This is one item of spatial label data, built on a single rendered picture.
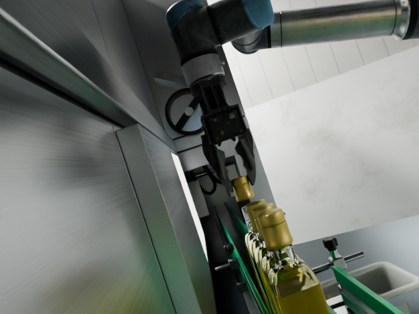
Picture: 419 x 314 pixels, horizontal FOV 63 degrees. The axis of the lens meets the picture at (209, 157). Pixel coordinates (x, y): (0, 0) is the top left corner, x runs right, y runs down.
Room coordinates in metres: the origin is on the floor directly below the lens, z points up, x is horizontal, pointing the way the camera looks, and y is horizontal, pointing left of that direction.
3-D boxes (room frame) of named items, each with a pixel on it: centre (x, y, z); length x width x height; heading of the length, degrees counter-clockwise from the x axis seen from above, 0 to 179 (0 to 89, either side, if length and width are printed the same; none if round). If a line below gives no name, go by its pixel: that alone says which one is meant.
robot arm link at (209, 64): (0.65, -0.04, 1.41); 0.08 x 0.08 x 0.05
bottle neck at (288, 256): (0.44, -0.05, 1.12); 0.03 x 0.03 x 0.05
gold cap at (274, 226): (0.44, -0.05, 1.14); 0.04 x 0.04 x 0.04
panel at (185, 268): (0.86, 0.10, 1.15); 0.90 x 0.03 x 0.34; 3
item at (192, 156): (1.92, -0.02, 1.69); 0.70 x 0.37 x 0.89; 3
